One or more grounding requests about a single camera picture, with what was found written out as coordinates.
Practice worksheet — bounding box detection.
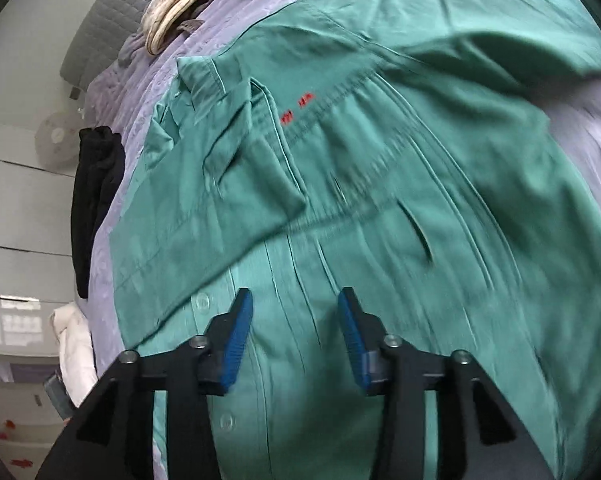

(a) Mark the black folded garment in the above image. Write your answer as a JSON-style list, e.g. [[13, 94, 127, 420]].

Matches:
[[70, 126, 126, 299]]

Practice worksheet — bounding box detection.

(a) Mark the white round fan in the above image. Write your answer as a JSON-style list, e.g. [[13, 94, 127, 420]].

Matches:
[[35, 110, 84, 169]]

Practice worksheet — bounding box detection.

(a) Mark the white puffer jacket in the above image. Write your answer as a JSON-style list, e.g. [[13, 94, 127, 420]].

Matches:
[[50, 302, 98, 408]]

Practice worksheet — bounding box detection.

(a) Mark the grey quilted headboard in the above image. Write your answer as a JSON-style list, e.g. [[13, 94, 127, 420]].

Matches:
[[60, 0, 151, 91]]

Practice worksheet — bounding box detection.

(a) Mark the green work jacket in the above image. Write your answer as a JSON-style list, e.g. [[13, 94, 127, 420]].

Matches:
[[108, 0, 601, 480]]

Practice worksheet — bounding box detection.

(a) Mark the white wardrobe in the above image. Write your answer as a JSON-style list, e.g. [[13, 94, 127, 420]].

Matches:
[[0, 124, 75, 479]]

